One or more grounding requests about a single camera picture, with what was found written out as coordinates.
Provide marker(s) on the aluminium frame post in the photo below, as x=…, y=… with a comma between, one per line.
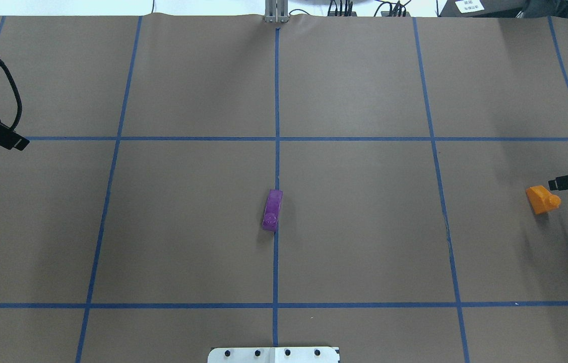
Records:
x=276, y=11

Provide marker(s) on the white metal base plate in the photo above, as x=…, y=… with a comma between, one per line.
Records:
x=275, y=354

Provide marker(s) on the purple trapezoid block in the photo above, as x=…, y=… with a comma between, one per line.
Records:
x=272, y=213

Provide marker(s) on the black box with label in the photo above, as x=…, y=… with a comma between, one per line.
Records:
x=481, y=9

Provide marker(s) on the orange trapezoid block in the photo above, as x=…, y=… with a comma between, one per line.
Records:
x=542, y=200

